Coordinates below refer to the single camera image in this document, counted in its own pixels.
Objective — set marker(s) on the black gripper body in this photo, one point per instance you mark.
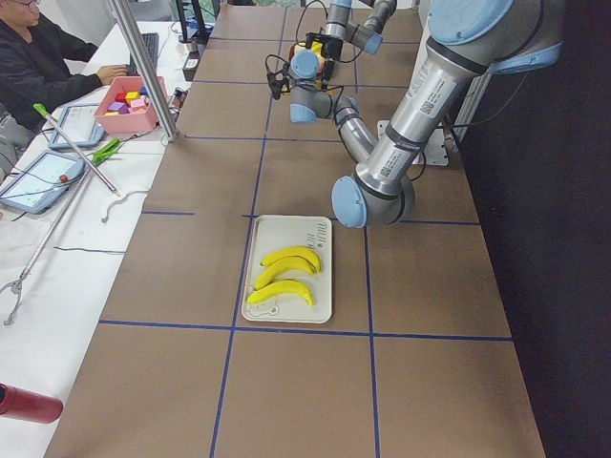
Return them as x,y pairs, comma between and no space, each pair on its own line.
330,48

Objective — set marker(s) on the yellow banana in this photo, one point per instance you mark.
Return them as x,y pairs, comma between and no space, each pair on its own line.
277,288
302,252
276,268
316,47

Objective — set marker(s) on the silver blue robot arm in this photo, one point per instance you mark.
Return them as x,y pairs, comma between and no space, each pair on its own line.
467,39
340,29

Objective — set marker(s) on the brown wicker basket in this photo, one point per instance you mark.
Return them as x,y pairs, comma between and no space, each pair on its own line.
331,69

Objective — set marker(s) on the black keyboard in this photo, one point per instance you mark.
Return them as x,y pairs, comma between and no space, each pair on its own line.
150,41

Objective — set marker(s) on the white bear tray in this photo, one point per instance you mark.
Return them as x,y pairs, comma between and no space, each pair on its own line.
274,232

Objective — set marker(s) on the pink box of blocks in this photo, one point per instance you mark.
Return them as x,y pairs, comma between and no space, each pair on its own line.
126,107

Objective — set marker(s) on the green clip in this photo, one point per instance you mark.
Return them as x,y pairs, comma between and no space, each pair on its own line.
104,153

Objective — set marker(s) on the blue teach pendant far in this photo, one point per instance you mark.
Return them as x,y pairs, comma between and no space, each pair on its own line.
79,122

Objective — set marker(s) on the blue teach pendant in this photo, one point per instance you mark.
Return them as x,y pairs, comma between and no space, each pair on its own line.
79,122
43,182

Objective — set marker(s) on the white curved plastic piece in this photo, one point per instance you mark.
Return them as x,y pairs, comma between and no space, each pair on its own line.
122,196

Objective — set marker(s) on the seated person in black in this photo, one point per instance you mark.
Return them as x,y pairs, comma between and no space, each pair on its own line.
34,52

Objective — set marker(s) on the blue teach pendant near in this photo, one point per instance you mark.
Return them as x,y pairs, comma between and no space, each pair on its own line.
43,182

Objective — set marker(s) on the red cylinder bottle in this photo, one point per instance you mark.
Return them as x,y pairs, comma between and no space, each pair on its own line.
21,404

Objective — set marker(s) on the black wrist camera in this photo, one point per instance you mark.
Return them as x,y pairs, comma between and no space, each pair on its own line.
278,83

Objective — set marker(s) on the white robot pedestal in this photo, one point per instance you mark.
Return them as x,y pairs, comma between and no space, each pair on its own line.
436,152

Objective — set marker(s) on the aluminium frame post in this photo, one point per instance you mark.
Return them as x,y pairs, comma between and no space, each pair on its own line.
154,86

